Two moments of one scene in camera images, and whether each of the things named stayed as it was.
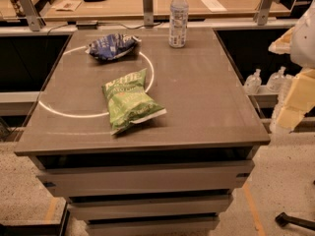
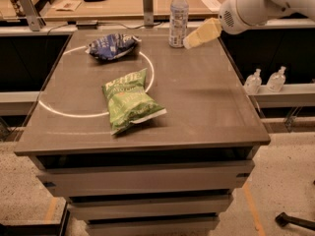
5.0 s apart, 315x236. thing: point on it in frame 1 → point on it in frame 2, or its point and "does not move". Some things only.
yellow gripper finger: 299,98 → 207,31
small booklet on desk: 67,4 does not move
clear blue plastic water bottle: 178,19 does not move
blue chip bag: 112,46 does not move
